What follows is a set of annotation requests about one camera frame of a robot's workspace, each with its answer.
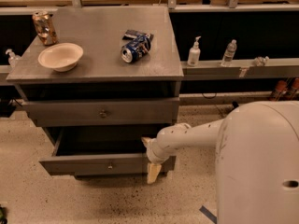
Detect orange bottle right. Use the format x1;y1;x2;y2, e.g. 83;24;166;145
284;77;299;100

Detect orange bottle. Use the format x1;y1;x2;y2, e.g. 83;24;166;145
284;77;299;100
269;80;287;101

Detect orange bottle left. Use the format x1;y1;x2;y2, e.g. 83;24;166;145
269;80;287;101

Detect crumpled plastic wrapper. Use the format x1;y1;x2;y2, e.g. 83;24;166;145
253;56;270;66

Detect grey top drawer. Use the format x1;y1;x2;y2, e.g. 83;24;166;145
23;98;179;127

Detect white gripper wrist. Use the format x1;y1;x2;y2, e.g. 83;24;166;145
141;137;172;184

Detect clear water bottle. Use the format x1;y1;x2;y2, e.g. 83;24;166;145
221;39;237;67

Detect white bowl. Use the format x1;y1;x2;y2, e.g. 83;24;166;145
38;43;83;72

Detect orange soda can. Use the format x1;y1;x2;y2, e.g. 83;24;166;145
32;11;58;46

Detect grey drawer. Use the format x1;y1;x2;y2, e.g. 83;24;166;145
40;124;162;176
23;98;179;127

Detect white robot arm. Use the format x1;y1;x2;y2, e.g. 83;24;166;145
142;101;299;224

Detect white pump bottle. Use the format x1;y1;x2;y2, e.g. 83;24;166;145
187;36;201;66

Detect clear pump bottle left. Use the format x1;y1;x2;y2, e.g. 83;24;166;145
6;49;21;67

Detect dark snack packet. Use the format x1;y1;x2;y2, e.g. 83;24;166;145
122;30;154;41

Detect grey drawer cabinet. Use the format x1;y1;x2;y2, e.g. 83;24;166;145
6;5;185;181

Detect blue pepsi can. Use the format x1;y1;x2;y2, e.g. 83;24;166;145
121;35;151;63

